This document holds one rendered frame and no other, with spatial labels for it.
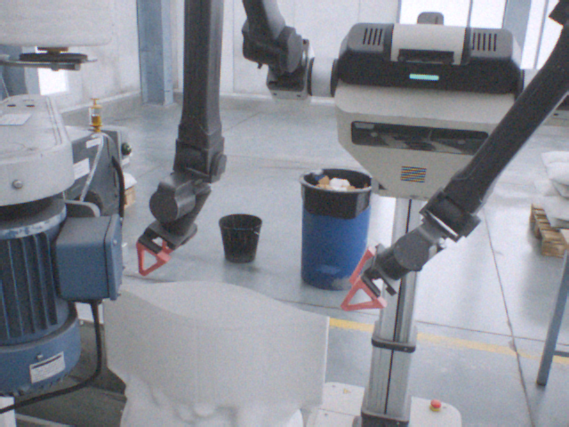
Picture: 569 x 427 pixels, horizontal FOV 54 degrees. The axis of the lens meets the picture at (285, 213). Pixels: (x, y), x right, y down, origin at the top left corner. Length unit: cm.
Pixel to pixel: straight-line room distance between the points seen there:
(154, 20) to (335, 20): 293
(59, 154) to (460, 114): 83
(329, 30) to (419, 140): 779
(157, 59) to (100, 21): 890
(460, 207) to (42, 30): 66
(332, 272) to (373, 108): 219
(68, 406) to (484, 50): 153
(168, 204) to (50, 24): 33
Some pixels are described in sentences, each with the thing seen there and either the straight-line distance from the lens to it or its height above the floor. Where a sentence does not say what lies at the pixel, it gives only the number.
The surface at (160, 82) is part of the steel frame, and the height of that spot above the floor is 39.
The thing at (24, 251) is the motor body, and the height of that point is 130.
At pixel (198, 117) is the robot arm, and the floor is 141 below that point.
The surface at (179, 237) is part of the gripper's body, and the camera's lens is 105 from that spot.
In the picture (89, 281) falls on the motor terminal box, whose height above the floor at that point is 125.
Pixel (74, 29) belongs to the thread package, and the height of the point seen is 155.
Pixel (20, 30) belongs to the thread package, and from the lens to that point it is 81.
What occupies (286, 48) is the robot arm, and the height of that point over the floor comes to 152.
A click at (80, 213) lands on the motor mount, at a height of 130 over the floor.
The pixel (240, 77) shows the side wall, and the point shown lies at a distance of 945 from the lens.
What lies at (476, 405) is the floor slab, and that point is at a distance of 269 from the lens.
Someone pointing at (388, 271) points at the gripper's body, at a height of 117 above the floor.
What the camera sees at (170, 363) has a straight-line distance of 114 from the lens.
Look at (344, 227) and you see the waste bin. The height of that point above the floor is 42.
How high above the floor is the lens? 158
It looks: 20 degrees down
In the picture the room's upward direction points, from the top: 2 degrees clockwise
